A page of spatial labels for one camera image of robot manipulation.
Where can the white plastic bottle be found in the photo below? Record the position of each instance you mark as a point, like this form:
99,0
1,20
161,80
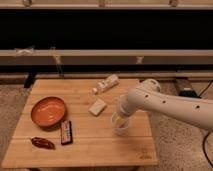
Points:
106,84

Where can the white sponge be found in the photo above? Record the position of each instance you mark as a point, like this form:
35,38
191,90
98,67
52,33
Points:
97,107

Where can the chocolate bar package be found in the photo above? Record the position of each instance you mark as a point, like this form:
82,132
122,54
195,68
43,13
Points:
66,133

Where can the white paper cup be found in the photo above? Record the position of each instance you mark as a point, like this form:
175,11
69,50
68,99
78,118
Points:
119,129

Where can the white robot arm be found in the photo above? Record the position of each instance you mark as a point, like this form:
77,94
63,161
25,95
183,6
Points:
147,96

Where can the dark power adapter box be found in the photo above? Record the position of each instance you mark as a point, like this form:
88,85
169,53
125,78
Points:
184,88

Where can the long wooden beam rail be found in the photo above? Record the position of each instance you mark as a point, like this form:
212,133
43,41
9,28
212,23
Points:
88,57

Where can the orange bowl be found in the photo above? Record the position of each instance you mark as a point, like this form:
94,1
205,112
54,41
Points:
48,111

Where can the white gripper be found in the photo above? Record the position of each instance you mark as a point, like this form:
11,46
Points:
124,110

